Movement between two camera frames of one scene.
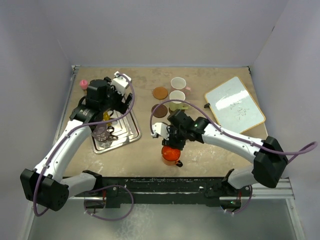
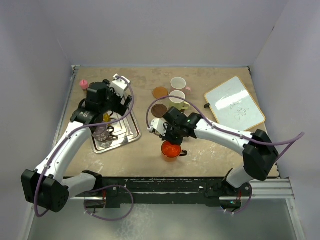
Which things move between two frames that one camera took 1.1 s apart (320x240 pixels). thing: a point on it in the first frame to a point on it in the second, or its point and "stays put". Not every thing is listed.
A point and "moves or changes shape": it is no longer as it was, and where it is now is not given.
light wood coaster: [160, 93] stays put
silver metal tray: [127, 130] stays put
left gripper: [120, 106] stays put
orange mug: [171, 156] moves or changes shape
